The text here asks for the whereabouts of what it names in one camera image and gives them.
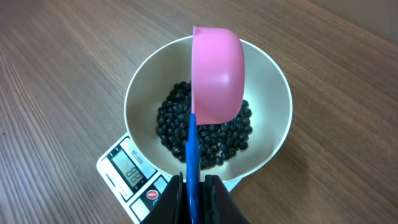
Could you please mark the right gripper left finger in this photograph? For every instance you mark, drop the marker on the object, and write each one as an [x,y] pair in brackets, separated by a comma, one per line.
[166,200]

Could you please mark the pink scoop blue handle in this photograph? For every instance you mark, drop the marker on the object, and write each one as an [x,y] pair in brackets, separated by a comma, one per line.
[217,75]

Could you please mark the white bowl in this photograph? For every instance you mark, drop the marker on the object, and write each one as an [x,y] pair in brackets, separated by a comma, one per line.
[266,90]

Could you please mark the black beans in bowl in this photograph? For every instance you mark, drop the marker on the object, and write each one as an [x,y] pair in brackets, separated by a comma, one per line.
[218,142]

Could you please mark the white digital kitchen scale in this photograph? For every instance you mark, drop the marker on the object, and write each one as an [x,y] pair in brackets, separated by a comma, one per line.
[129,176]

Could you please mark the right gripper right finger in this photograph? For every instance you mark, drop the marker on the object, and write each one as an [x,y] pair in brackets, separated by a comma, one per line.
[218,205]

